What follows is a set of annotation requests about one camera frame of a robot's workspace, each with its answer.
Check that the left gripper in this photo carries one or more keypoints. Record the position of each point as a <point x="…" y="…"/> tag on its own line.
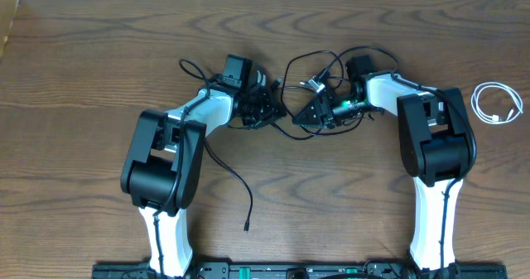
<point x="272" y="113"/>

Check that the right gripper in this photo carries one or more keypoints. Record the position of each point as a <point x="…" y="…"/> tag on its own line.
<point x="325" y="117"/>

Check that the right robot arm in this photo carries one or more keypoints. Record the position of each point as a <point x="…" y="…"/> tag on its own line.
<point x="437" y="146"/>

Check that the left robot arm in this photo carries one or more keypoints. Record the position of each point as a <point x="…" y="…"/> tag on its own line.
<point x="162" y="167"/>

